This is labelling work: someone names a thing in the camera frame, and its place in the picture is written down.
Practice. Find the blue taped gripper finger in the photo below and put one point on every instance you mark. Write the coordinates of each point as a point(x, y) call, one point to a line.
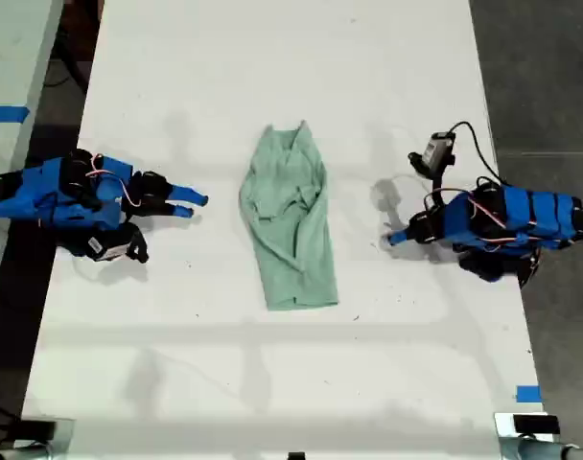
point(399, 237)

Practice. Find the black camera box white label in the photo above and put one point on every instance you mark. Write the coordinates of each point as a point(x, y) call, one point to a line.
point(107, 246)

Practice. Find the small black box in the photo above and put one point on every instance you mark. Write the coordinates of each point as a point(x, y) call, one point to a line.
point(35, 430)
point(536, 424)

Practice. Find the grey black camera box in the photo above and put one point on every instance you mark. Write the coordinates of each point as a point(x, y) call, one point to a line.
point(439, 149)

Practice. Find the short blue tape strip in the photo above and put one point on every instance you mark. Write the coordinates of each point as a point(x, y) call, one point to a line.
point(529, 394)

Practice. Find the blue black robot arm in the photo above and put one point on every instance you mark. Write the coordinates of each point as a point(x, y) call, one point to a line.
point(37, 196)
point(526, 215)

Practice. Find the long blue tape strip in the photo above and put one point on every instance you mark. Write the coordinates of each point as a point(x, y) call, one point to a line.
point(6, 114)

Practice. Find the short black camera stalk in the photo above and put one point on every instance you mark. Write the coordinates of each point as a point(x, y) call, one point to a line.
point(139, 244)
point(430, 172)

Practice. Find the pale side table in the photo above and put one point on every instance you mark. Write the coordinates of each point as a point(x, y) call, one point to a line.
point(11, 57)

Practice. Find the pale green t-shirt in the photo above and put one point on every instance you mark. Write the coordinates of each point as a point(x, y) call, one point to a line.
point(291, 220)

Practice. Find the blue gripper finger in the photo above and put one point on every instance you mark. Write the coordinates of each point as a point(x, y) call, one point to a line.
point(188, 195)
point(179, 210)

